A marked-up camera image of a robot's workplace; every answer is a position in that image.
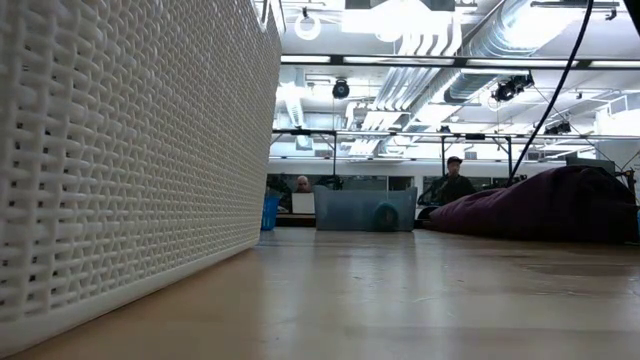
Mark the person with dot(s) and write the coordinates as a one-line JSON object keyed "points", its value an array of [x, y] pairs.
{"points": [[302, 185], [452, 186]]}

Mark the white board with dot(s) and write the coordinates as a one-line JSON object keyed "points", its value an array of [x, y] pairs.
{"points": [[303, 203]]}

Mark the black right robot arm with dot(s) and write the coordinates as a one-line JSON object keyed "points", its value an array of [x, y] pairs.
{"points": [[634, 10]]}

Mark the teal bandage roll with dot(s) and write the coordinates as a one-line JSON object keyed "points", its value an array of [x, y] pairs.
{"points": [[386, 217]]}

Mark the small blue plastic basket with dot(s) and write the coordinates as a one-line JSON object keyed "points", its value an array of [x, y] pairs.
{"points": [[270, 215]]}

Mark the black overhead crossbar with lights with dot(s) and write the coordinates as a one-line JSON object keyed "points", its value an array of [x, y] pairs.
{"points": [[336, 60]]}

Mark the black rail-mounted device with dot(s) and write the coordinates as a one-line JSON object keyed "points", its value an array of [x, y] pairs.
{"points": [[510, 89]]}

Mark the white woven plastic basket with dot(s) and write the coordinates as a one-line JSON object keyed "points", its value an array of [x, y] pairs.
{"points": [[125, 165]]}

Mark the maroon cloth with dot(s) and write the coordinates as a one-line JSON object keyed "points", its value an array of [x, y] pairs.
{"points": [[540, 205]]}

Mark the black thin-post workstation frame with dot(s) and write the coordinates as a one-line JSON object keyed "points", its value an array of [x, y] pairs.
{"points": [[310, 132]]}

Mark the grey box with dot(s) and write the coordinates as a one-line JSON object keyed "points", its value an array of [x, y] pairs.
{"points": [[590, 166]]}

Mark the grey translucent plastic bin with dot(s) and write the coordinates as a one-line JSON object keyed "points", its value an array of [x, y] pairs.
{"points": [[345, 210]]}

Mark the black overhead camera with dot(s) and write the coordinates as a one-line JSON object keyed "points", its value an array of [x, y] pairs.
{"points": [[341, 89]]}

